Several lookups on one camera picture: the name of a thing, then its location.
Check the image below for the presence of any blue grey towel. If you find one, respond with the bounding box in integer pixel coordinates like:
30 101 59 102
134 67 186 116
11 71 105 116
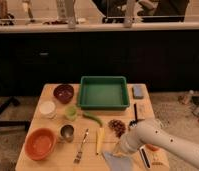
103 151 133 171

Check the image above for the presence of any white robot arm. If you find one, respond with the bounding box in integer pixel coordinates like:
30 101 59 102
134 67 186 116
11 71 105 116
113 118 199 169

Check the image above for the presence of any dark maroon bowl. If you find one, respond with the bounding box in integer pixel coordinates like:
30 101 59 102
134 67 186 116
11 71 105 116
53 84 74 104

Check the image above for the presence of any red orange bowl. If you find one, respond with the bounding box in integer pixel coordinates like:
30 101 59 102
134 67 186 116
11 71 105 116
24 128 57 161

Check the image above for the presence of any brown grape bunch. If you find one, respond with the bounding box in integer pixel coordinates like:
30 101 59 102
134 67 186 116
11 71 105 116
108 119 126 138

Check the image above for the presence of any black spatula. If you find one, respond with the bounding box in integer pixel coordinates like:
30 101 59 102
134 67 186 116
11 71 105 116
129 103 141 127

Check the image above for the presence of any silver fork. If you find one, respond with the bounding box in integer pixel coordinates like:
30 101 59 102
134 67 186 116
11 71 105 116
74 129 89 164

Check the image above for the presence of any green chili pepper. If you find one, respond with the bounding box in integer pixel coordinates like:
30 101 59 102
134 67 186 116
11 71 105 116
83 112 103 127

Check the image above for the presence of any metal cup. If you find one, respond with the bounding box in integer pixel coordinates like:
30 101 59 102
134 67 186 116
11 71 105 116
60 125 74 142

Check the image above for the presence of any green plastic tray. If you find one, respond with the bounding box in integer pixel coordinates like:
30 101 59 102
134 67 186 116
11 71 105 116
77 76 130 110

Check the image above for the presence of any blue sponge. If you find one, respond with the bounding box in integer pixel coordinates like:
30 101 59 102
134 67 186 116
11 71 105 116
133 84 144 99

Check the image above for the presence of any light green cup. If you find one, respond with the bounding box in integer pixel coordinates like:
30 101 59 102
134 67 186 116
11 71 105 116
64 106 77 121

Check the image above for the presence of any black office chair base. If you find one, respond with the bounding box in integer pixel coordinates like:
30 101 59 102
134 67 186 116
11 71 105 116
0 97 30 131

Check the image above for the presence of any white handled knife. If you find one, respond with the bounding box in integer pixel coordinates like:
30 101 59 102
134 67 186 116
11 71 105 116
139 147 151 169

